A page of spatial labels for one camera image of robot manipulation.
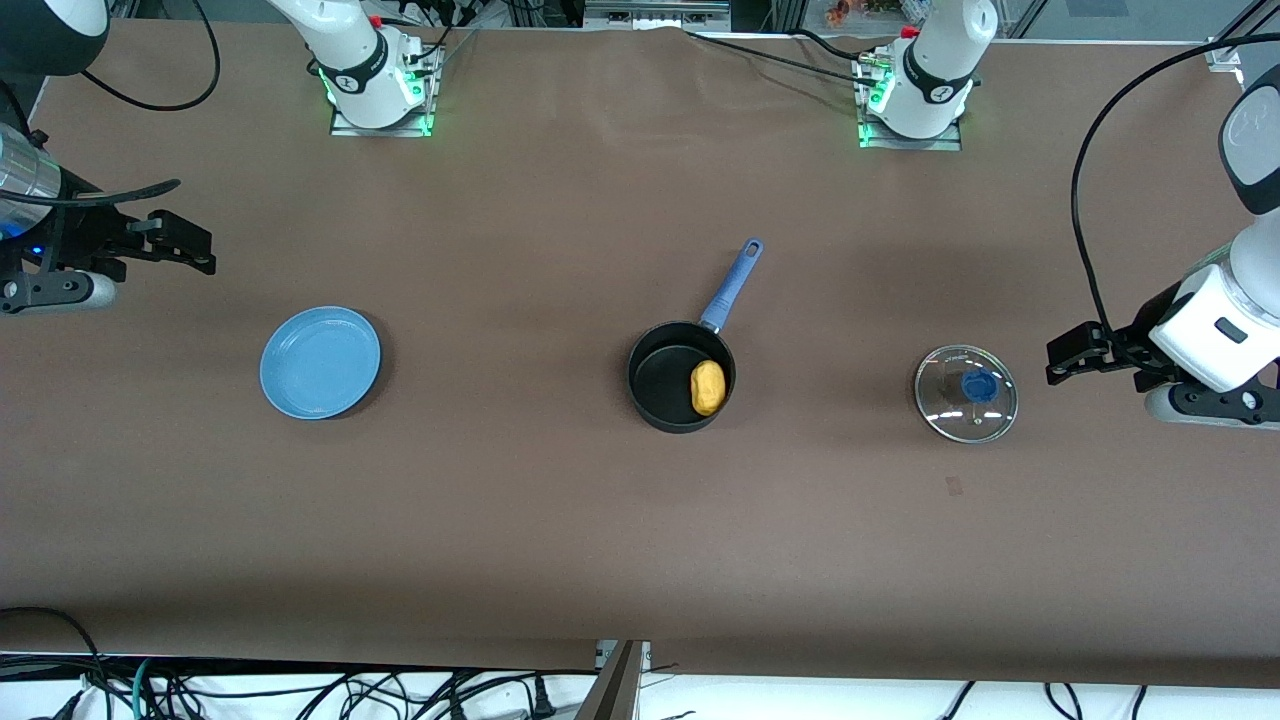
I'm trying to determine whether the glass lid with blue knob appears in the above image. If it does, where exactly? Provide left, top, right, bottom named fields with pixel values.
left=914, top=344, right=1019, bottom=444

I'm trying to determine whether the yellow potato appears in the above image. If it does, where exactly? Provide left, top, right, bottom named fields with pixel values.
left=690, top=360, right=728, bottom=417

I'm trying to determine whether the blue round plate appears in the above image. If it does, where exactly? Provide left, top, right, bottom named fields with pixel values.
left=259, top=306, right=382, bottom=421

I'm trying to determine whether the grey metal device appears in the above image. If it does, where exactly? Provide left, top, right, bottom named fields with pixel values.
left=585, top=0, right=731, bottom=31

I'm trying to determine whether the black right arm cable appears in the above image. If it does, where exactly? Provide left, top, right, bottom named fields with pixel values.
left=0, top=0, right=221, bottom=206

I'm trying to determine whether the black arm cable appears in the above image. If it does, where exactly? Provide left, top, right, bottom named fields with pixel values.
left=0, top=0, right=221, bottom=206
left=1070, top=35, right=1280, bottom=336

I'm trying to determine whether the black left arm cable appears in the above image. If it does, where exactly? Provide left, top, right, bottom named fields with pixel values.
left=1070, top=35, right=1280, bottom=336

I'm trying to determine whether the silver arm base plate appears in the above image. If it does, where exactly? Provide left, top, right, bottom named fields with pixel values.
left=330, top=40, right=434, bottom=138
left=858, top=55, right=964, bottom=152

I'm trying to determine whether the aluminium corner frame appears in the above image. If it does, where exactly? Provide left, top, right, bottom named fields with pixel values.
left=1205, top=0, right=1280, bottom=71

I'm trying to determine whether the black pot with blue handle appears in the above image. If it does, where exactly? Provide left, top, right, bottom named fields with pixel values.
left=627, top=238, right=766, bottom=434

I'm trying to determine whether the black looped cable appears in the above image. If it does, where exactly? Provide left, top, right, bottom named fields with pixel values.
left=0, top=606, right=103, bottom=720

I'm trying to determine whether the black cable on table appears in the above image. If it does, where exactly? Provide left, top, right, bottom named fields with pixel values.
left=685, top=28, right=881, bottom=83

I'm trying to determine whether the green cable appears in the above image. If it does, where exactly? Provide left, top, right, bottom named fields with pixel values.
left=128, top=657, right=159, bottom=720

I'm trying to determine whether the aluminium frame profile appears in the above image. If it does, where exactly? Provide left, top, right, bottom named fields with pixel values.
left=575, top=640, right=652, bottom=720

